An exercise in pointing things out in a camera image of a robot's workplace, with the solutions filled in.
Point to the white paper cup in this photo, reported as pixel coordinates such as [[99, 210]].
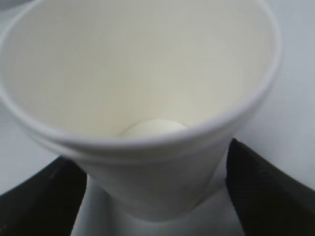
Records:
[[143, 95]]

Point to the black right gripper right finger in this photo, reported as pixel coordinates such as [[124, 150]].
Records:
[[267, 201]]

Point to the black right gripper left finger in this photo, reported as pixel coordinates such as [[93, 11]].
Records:
[[46, 204]]

